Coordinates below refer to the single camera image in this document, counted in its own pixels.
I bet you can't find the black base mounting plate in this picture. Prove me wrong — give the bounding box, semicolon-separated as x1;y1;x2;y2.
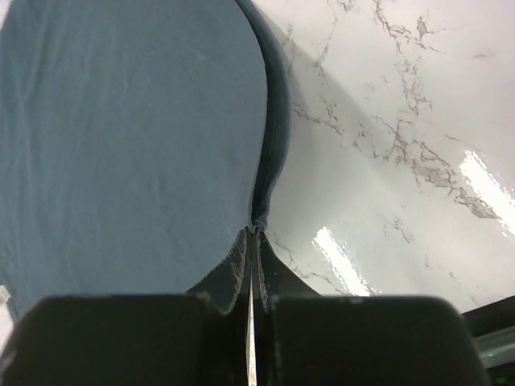
460;296;515;338

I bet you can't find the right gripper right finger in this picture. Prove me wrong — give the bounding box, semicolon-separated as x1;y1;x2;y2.
251;232;490;385

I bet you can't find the blue-grey t-shirt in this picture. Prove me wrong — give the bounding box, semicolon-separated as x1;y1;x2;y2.
1;1;290;320

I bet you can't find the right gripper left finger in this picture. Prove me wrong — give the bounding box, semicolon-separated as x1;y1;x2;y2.
1;229;254;385

